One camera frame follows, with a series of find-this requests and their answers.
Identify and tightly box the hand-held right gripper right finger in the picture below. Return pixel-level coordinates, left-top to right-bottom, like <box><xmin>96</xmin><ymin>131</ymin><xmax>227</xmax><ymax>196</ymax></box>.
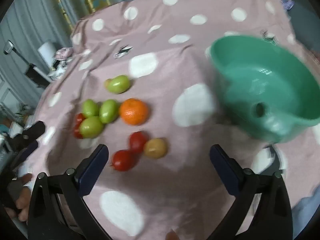
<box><xmin>209</xmin><ymin>144</ymin><xmax>293</xmax><ymax>240</ymax></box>

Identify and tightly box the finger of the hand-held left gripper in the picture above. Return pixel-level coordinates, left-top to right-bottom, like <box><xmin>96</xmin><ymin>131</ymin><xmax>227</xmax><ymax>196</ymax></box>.
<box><xmin>10</xmin><ymin>140</ymin><xmax>39</xmax><ymax>170</ymax></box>
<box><xmin>14</xmin><ymin>121</ymin><xmax>47</xmax><ymax>147</ymax></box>

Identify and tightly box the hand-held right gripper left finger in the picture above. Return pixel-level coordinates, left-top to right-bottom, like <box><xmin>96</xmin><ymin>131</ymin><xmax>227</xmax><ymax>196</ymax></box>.
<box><xmin>27</xmin><ymin>144</ymin><xmax>110</xmax><ymax>240</ymax></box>

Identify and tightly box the green tomato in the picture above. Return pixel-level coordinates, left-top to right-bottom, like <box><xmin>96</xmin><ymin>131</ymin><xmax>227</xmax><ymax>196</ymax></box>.
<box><xmin>106</xmin><ymin>75</ymin><xmax>131</xmax><ymax>94</ymax></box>
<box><xmin>79</xmin><ymin>116</ymin><xmax>104</xmax><ymax>139</ymax></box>
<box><xmin>99</xmin><ymin>99</ymin><xmax>119</xmax><ymax>124</ymax></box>
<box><xmin>82</xmin><ymin>99</ymin><xmax>100</xmax><ymax>118</ymax></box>

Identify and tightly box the person's left hand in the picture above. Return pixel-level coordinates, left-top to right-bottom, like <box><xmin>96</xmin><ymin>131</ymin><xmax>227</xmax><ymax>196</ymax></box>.
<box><xmin>5</xmin><ymin>174</ymin><xmax>33</xmax><ymax>222</ymax></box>

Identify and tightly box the red tomato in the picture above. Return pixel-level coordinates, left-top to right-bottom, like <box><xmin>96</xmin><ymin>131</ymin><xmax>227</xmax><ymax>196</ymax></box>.
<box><xmin>73</xmin><ymin>113</ymin><xmax>85</xmax><ymax>139</ymax></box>
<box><xmin>129</xmin><ymin>131</ymin><xmax>150</xmax><ymax>154</ymax></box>
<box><xmin>111</xmin><ymin>150</ymin><xmax>139</xmax><ymax>172</ymax></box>

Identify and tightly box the stick vacuum cleaner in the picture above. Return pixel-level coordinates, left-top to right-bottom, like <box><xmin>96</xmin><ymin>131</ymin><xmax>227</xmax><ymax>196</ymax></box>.
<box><xmin>3</xmin><ymin>40</ymin><xmax>53</xmax><ymax>89</ymax></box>

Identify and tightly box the yellowish tomato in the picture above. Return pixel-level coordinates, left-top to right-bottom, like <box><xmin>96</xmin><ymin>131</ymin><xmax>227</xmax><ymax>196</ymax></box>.
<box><xmin>144</xmin><ymin>138</ymin><xmax>167</xmax><ymax>159</ymax></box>

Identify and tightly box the black white printed bag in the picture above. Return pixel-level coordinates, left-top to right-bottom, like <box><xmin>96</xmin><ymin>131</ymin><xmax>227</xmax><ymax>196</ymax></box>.
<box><xmin>49</xmin><ymin>59</ymin><xmax>68</xmax><ymax>78</ymax></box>

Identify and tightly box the orange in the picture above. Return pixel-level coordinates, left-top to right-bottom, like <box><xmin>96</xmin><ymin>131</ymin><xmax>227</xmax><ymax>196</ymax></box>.
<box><xmin>119</xmin><ymin>98</ymin><xmax>150</xmax><ymax>126</ymax></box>

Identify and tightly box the pink floral cloth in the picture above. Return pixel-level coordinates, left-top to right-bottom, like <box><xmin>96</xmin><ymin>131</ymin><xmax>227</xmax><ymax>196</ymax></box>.
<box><xmin>54</xmin><ymin>47</ymin><xmax>73</xmax><ymax>60</ymax></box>

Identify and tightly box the green plastic basin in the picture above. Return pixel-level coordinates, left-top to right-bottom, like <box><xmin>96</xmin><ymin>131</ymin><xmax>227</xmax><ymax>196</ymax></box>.
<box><xmin>209</xmin><ymin>35</ymin><xmax>320</xmax><ymax>144</ymax></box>

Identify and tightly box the pink polka dot blanket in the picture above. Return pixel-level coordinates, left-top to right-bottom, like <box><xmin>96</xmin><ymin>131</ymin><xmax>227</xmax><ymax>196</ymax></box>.
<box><xmin>19</xmin><ymin>0</ymin><xmax>320</xmax><ymax>240</ymax></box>

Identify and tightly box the grey curtain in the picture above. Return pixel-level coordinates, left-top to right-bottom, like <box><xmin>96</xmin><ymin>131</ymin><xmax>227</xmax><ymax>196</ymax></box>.
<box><xmin>0</xmin><ymin>0</ymin><xmax>83</xmax><ymax>100</ymax></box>

